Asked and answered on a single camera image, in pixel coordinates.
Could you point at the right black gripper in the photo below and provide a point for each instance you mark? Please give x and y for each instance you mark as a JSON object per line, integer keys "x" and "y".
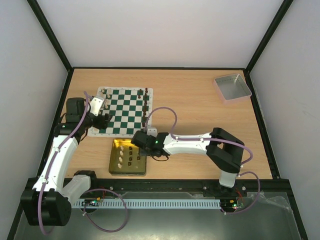
{"x": 144, "y": 151}

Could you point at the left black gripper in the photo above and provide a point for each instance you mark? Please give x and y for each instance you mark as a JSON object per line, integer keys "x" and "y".
{"x": 103, "y": 121}

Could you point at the green white chess board mat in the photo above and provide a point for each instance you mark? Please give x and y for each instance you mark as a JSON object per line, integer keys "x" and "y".
{"x": 129, "y": 108}

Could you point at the gold metal tin tray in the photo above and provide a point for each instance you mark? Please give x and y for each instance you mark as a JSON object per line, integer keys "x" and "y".
{"x": 119, "y": 158}

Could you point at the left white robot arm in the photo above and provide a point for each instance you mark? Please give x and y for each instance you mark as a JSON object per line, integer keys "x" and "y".
{"x": 49, "y": 202}

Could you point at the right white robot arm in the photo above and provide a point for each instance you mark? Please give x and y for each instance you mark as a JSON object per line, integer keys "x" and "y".
{"x": 223, "y": 149}

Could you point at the silver square metal tin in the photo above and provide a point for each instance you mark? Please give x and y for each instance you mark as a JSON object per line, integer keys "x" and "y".
{"x": 232, "y": 88}

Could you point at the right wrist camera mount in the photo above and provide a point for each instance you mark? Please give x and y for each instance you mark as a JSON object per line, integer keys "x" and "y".
{"x": 152, "y": 131}

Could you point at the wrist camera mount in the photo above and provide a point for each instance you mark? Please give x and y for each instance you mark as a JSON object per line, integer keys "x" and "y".
{"x": 95, "y": 105}
{"x": 152, "y": 131}

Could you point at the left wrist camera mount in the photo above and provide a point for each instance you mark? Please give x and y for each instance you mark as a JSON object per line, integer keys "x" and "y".
{"x": 95, "y": 105}

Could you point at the white slotted cable duct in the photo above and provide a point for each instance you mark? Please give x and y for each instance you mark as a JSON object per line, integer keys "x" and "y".
{"x": 149, "y": 204}

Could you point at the black aluminium frame rail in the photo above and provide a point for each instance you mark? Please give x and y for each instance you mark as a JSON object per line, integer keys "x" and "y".
{"x": 209, "y": 187}

